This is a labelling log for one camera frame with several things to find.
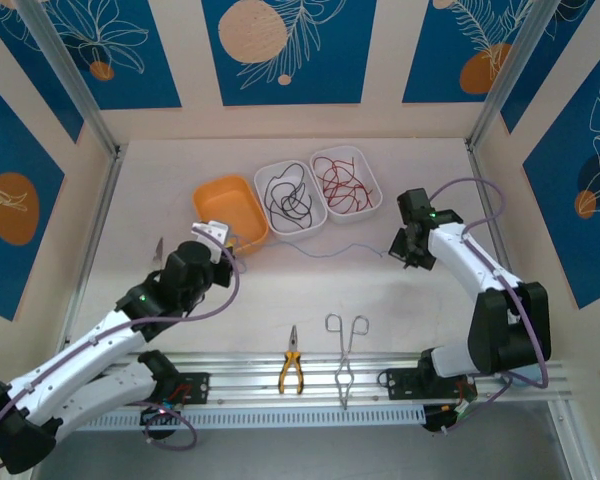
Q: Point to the aluminium corner post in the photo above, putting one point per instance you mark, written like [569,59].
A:
[510,70]
[70,75]

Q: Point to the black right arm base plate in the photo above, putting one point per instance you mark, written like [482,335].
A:
[400,385]

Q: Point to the aluminium rail frame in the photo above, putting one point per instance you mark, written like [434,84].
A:
[250,380]

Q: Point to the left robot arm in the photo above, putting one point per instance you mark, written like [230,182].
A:
[80,370]

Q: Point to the aluminium side rail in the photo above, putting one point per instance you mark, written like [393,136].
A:
[105,200]
[477,170]

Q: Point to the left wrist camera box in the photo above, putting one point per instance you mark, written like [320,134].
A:
[210,231]

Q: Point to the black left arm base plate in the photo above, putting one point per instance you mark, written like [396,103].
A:
[197,387]

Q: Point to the white plastic bin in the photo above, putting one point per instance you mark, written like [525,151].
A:
[375,200]
[275,227]

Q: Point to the pale blue object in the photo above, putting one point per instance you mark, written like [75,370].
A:
[525,382]

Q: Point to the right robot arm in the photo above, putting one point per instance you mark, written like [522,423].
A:
[460,250]

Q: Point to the electronics board with green light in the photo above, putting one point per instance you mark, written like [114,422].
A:
[455,412]
[160,412]

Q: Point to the metal tongs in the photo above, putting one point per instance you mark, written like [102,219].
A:
[344,360]

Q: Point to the orange plastic bin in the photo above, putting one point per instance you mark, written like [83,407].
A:
[225,205]

